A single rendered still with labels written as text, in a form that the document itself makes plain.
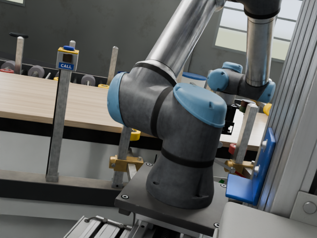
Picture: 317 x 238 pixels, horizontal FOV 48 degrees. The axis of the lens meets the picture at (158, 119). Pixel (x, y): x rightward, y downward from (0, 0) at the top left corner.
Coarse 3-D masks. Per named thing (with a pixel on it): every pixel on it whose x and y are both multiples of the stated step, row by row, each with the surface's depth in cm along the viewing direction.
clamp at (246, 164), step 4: (232, 160) 155; (228, 164) 152; (232, 164) 152; (236, 164) 152; (240, 164) 152; (244, 164) 153; (248, 164) 154; (224, 168) 155; (236, 168) 152; (240, 168) 153; (252, 168) 154; (240, 172) 153
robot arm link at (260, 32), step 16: (240, 0) 91; (256, 0) 89; (272, 0) 89; (256, 16) 92; (272, 16) 92; (256, 32) 98; (272, 32) 98; (256, 48) 102; (256, 64) 106; (240, 80) 118; (256, 80) 111; (256, 96) 117; (272, 96) 119
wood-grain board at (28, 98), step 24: (0, 72) 212; (0, 96) 166; (24, 96) 174; (48, 96) 183; (72, 96) 192; (96, 96) 203; (48, 120) 152; (72, 120) 154; (96, 120) 161; (240, 120) 217; (264, 120) 230
